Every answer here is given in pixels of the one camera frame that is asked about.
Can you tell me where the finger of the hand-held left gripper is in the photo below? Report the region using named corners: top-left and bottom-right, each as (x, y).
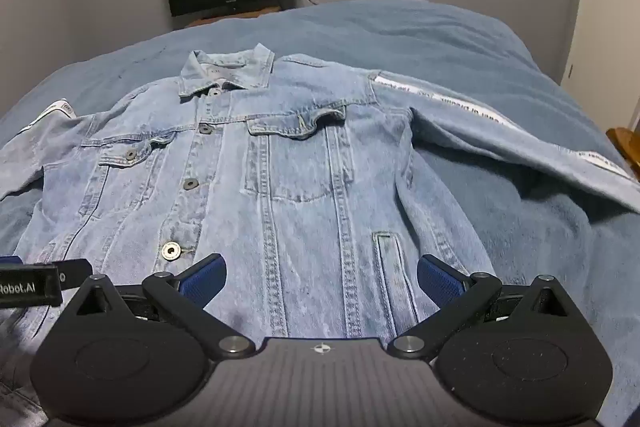
top-left (0, 257), bottom-right (94, 284)

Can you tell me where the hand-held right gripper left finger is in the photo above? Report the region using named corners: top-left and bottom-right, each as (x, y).
top-left (62, 253), bottom-right (257, 361)

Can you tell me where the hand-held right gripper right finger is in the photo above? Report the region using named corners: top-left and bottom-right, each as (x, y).
top-left (386, 253), bottom-right (583, 361)

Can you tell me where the light blue denim jacket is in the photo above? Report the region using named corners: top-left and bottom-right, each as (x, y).
top-left (0, 42), bottom-right (640, 427)

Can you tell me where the wooden chair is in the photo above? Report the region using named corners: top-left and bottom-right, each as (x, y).
top-left (606, 127), bottom-right (640, 180)

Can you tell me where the blue blanket bed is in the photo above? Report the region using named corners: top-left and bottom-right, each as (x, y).
top-left (0, 0), bottom-right (640, 427)

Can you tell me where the wooden television stand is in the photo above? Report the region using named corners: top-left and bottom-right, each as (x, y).
top-left (184, 4), bottom-right (282, 30)

